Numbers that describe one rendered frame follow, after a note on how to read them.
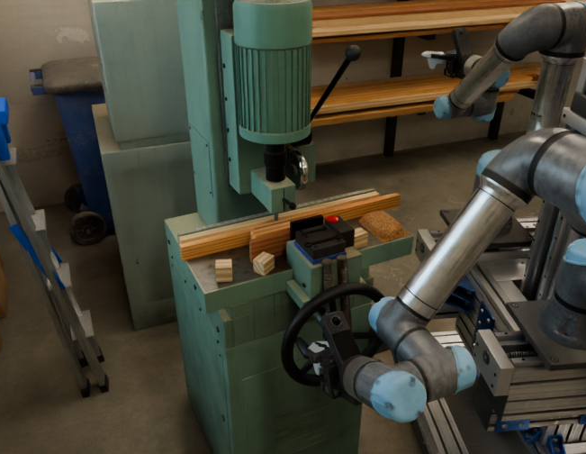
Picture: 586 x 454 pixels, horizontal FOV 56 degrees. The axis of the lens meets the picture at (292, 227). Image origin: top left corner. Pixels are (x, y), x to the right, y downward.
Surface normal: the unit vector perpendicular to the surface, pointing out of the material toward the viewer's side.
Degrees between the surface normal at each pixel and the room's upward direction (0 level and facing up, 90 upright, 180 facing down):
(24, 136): 90
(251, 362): 90
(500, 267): 0
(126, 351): 0
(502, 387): 90
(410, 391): 61
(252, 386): 90
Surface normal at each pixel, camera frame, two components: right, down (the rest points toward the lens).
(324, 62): 0.36, 0.47
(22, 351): 0.00, -0.87
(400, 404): 0.37, -0.01
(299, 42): 0.70, 0.36
